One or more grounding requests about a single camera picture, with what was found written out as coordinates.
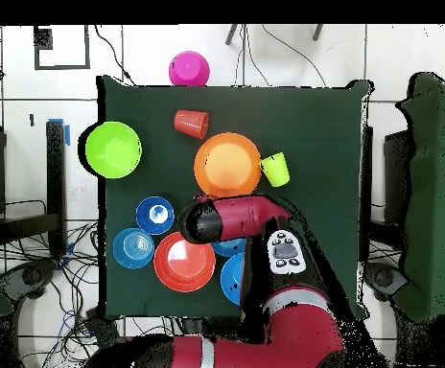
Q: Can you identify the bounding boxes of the large pink bowl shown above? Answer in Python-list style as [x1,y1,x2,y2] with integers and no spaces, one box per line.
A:
[168,50,211,87]

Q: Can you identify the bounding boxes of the small light blue bowl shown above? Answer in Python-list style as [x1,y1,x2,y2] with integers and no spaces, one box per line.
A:
[210,238,247,259]
[112,227,155,270]

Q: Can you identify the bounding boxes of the small dark blue bowl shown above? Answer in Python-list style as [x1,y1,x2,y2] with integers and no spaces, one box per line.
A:
[135,195,176,236]

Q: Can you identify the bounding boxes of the black bench frame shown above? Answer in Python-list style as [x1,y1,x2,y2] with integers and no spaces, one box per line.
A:
[0,120,68,258]

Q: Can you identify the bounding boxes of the dark green tablecloth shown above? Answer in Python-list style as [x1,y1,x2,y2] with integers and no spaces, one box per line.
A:
[97,75,373,319]

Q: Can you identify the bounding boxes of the shallow red-orange bowl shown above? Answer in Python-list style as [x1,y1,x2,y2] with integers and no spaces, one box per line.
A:
[152,231,217,294]

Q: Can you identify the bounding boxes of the light green cup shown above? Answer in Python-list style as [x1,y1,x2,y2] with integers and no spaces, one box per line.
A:
[259,151,292,189]

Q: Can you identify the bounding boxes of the black power strip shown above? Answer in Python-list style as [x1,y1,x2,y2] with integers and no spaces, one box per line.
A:
[85,308,122,348]

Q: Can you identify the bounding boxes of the grey tripod legs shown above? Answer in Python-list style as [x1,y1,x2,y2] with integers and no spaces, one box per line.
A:
[224,24,325,46]

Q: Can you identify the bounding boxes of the large light orange bowl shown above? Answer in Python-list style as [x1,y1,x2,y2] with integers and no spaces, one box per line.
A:
[193,131,263,199]

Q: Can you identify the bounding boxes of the red-orange cup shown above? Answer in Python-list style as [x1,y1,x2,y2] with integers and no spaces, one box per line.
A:
[173,109,211,141]

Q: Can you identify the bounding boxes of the light green bowl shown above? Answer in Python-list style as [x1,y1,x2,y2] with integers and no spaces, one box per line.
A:
[84,121,144,180]

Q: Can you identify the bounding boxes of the black chair base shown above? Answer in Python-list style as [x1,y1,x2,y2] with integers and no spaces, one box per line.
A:
[0,258,59,308]

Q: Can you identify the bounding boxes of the dark grey chair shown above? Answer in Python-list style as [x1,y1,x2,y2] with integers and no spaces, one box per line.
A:
[363,262,410,304]

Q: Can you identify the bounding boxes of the medium blue bowl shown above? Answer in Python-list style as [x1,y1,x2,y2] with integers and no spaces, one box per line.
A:
[219,251,246,306]

